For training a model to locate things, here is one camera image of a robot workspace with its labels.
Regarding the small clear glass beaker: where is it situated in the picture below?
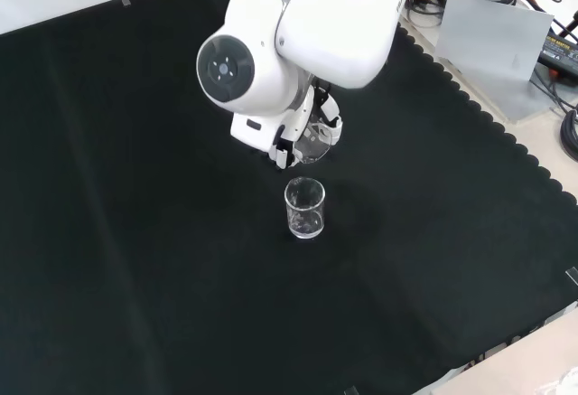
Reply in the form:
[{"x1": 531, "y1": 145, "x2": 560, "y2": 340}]
[{"x1": 294, "y1": 111, "x2": 342, "y2": 166}]

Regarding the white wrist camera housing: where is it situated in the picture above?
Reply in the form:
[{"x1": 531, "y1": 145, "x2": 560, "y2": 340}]
[{"x1": 229, "y1": 112, "x2": 291, "y2": 153}]

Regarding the black bench cloth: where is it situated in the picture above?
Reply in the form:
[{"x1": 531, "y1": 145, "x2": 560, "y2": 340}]
[{"x1": 0, "y1": 0, "x2": 578, "y2": 395}]

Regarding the coiled black cable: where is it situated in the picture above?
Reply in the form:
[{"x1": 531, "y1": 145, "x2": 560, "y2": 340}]
[{"x1": 559, "y1": 108, "x2": 578, "y2": 164}]

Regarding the black power adapter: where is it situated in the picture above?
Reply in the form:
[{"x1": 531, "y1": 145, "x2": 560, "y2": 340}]
[{"x1": 536, "y1": 27, "x2": 578, "y2": 74}]

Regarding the grey metal base plate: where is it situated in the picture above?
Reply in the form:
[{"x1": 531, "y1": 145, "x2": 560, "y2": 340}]
[{"x1": 396, "y1": 0, "x2": 578, "y2": 123}]

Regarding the tall clear glass beaker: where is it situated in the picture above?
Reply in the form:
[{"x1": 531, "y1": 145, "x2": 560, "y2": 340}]
[{"x1": 284, "y1": 176, "x2": 327, "y2": 240}]

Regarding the pale grey upright board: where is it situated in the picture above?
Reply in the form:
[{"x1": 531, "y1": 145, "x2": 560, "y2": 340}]
[{"x1": 433, "y1": 0, "x2": 555, "y2": 82}]

